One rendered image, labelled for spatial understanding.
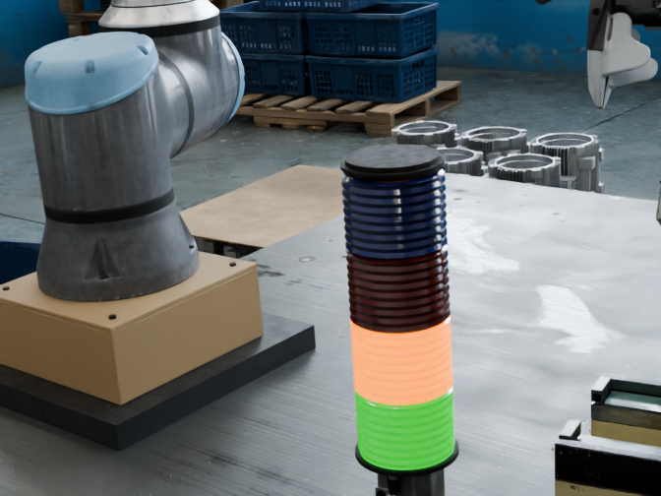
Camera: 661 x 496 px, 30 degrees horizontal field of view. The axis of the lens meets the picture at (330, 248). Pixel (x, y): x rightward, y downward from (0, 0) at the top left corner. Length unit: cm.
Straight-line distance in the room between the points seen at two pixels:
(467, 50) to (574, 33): 76
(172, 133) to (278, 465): 42
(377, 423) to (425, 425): 3
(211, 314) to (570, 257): 61
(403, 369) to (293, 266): 111
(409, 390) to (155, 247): 72
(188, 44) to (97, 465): 52
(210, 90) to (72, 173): 24
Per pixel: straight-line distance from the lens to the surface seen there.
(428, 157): 70
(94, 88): 136
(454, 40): 782
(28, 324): 144
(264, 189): 394
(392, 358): 72
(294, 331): 150
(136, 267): 139
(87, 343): 136
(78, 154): 138
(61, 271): 142
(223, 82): 156
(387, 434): 74
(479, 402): 137
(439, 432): 74
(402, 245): 69
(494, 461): 125
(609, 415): 109
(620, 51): 125
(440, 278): 71
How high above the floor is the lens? 139
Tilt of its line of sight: 18 degrees down
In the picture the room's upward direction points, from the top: 4 degrees counter-clockwise
